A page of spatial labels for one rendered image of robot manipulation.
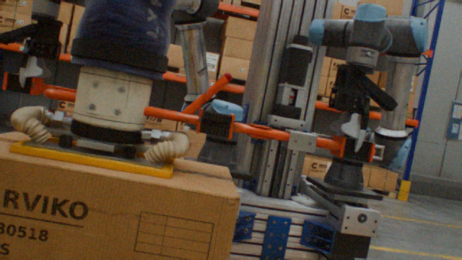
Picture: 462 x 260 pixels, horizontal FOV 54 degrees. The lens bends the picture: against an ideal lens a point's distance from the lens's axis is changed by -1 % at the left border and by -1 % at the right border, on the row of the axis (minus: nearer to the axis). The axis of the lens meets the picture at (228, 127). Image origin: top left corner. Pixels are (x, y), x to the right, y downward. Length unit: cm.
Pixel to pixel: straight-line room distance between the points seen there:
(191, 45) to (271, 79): 36
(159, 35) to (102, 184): 36
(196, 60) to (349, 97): 69
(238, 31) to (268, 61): 661
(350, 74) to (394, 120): 56
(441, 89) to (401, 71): 990
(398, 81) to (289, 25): 48
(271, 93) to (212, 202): 95
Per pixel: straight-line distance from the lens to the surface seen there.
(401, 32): 163
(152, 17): 105
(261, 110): 181
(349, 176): 173
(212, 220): 93
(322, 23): 131
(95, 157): 100
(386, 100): 119
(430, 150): 1151
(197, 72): 167
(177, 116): 107
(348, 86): 116
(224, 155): 158
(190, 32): 165
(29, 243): 100
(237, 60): 837
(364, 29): 117
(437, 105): 1150
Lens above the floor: 127
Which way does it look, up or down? 3 degrees down
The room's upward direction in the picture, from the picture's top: 10 degrees clockwise
